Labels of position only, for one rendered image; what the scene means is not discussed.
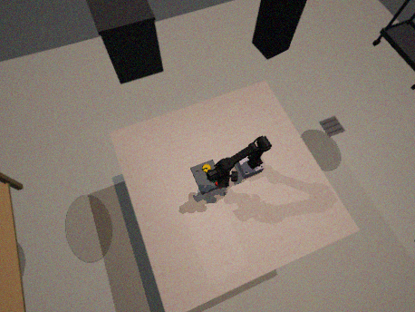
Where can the yellow gear with black stripe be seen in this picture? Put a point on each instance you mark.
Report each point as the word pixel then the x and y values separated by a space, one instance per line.
pixel 206 167

